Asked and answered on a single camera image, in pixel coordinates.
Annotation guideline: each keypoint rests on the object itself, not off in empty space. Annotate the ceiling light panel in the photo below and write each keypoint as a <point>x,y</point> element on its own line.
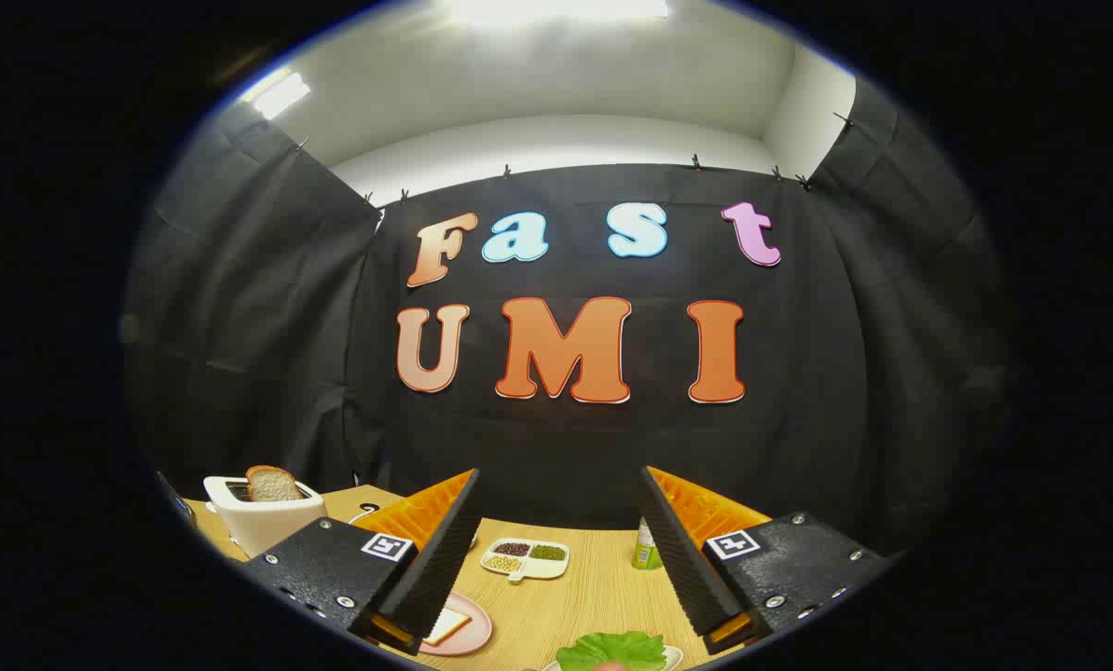
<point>279,93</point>
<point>556,7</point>

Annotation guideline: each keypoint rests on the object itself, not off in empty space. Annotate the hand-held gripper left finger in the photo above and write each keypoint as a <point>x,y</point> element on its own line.
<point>445,559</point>

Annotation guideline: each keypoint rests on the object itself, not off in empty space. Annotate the black backdrop cloth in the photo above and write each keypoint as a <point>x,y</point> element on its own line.
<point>566,447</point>

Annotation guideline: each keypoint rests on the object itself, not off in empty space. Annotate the green drink bottle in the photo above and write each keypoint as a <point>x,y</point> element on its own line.
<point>645,550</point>

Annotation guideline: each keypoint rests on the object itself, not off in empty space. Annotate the pile of dark red beans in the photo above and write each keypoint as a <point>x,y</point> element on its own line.
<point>512,549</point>

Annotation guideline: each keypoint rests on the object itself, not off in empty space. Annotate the white toaster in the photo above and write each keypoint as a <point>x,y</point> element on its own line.
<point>263,527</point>

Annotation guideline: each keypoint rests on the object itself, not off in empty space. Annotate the toasted bread slice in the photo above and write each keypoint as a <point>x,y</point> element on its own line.
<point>272,485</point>

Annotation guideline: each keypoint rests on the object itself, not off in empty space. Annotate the white plate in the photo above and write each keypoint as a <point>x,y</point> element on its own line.
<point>674,657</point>

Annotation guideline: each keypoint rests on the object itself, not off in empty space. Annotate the green lettuce leaf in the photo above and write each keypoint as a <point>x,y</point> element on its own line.
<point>612,650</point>

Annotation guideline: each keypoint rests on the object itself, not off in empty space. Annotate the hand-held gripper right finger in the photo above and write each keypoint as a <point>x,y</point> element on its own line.
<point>682,568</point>

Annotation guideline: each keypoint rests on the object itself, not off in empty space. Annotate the pink plate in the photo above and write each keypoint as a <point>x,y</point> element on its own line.
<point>475,626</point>

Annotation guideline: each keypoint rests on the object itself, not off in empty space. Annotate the white bread slice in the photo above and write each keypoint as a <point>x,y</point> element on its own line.
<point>446,626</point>

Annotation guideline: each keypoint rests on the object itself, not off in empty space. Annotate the white divided dish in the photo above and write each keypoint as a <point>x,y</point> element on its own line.
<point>556,566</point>

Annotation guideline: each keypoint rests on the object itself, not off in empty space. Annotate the pile of green beans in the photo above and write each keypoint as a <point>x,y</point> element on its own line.
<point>547,553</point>

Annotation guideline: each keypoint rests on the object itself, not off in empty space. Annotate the pile of yellow soybeans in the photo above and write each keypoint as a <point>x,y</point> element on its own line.
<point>502,563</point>

